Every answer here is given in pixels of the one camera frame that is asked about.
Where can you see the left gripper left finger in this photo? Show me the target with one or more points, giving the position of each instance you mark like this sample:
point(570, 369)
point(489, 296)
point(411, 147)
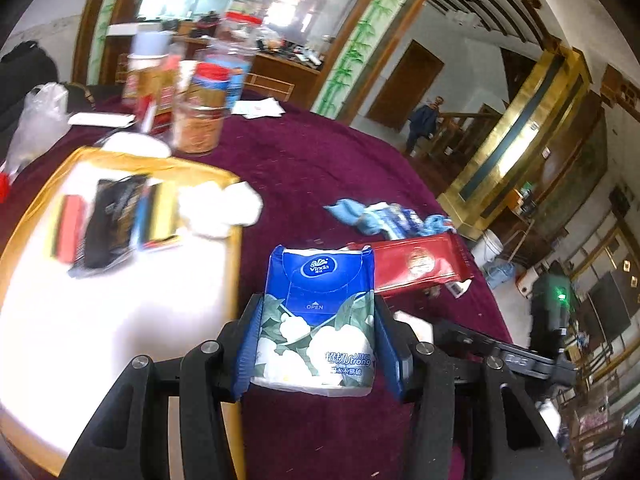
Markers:
point(127, 436)

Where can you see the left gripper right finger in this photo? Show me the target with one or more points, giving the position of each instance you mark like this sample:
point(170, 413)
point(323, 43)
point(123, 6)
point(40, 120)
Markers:
point(473, 404)

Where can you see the red foil tissue pack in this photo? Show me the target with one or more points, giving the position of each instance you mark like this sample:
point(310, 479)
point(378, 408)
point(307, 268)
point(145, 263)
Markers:
point(418, 263)

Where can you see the blue white tissue pack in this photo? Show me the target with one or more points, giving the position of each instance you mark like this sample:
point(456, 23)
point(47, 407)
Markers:
point(316, 335)

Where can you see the light blue knitted cloth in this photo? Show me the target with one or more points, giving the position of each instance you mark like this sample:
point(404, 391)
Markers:
point(357, 215)

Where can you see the black gold snack pack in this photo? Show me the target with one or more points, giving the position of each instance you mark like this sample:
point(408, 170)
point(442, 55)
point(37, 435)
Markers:
point(106, 238)

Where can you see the red yellow packet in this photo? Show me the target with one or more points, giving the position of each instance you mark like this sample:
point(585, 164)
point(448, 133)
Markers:
point(67, 221)

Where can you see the white towel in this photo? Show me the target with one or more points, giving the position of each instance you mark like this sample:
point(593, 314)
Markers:
point(210, 211)

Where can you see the white plastic bucket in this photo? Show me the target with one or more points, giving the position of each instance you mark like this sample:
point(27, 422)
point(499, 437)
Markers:
point(487, 248)

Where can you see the yellow gift box tray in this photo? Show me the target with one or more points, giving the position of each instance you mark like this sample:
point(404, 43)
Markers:
point(65, 340)

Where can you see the blue white patterned bag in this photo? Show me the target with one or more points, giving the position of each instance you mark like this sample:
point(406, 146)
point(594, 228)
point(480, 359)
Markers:
point(397, 222)

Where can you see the gold pillar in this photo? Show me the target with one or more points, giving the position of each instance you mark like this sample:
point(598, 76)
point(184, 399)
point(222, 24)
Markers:
point(545, 107)

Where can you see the wooden staircase railing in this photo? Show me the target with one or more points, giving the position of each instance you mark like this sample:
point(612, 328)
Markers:
point(439, 160)

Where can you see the purple velvet tablecloth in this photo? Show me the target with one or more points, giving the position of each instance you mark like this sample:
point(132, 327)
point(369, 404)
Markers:
point(301, 163)

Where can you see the clear plastic bag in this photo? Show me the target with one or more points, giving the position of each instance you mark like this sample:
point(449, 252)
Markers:
point(44, 121)

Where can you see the red lid peanut jar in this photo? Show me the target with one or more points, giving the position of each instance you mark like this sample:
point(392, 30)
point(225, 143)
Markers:
point(199, 110)

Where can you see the white paper strip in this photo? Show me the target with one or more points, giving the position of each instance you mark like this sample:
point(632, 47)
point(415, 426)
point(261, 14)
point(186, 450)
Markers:
point(267, 107)

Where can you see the black leather sofa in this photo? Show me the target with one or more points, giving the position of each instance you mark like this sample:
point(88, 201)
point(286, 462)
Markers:
point(28, 66)

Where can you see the dark jacket on post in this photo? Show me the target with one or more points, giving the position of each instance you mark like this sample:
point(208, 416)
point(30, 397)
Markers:
point(423, 122)

